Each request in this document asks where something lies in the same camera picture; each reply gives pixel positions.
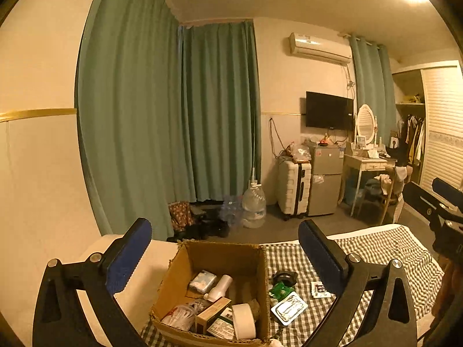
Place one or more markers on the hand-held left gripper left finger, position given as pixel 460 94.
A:
pixel 128 256

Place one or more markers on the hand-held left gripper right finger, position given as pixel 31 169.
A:
pixel 320 256

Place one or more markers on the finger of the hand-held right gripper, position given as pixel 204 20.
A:
pixel 452 193
pixel 423 202

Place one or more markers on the white soft tissue pack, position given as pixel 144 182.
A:
pixel 202 282

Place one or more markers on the cardboard box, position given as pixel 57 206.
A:
pixel 217 256

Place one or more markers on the small white sachet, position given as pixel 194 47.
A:
pixel 320 290

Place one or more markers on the black round object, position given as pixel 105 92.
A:
pixel 289 280

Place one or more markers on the chair with clothes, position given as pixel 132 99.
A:
pixel 387 188

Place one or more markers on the wooden nightstand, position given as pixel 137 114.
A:
pixel 443 289

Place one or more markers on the green packet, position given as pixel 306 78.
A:
pixel 280 291

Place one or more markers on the checkered bed sheet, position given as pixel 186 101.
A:
pixel 379 245

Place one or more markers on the clear blister pack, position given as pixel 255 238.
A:
pixel 289 309

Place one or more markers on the hanging clothes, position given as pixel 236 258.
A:
pixel 412 141

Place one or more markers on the floral bag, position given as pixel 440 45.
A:
pixel 181 215

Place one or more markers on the white vanity table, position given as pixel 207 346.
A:
pixel 365 164

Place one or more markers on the white louvered wardrobe door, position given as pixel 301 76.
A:
pixel 445 123

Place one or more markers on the silver mini fridge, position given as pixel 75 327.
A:
pixel 325 184

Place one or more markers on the white suitcase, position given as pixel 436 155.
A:
pixel 291 188

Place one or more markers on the large water jug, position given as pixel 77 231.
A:
pixel 254 206

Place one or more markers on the oval vanity mirror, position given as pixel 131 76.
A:
pixel 366 126

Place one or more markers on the white plastic bottle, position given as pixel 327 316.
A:
pixel 220 286

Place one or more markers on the pack of plastic bottles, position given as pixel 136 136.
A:
pixel 233 209

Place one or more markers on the beige carton box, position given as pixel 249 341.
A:
pixel 211 312

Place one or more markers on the clear plastic bag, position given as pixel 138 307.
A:
pixel 300 153

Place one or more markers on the white tape roll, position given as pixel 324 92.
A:
pixel 241 329

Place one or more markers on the green and white medicine box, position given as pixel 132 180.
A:
pixel 220 329

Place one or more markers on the green curtain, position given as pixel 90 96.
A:
pixel 372 79
pixel 126 115
pixel 220 115

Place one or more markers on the white air conditioner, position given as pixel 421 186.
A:
pixel 318 47

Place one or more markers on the wall television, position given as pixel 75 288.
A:
pixel 329 110

